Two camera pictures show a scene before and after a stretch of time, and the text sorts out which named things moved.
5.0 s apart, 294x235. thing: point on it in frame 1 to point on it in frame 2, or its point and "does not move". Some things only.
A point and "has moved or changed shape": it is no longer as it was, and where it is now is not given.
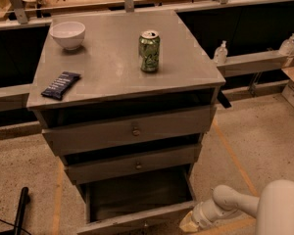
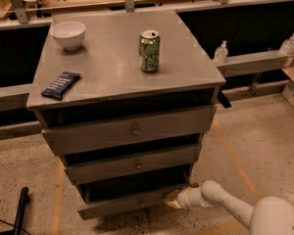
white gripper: [199, 214] to [185, 198]
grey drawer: [151, 204] has moved or changed shape
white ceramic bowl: [70, 34] does not move
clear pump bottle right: [288, 45] does not move
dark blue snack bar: [62, 85] does not move
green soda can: [149, 47] does not move
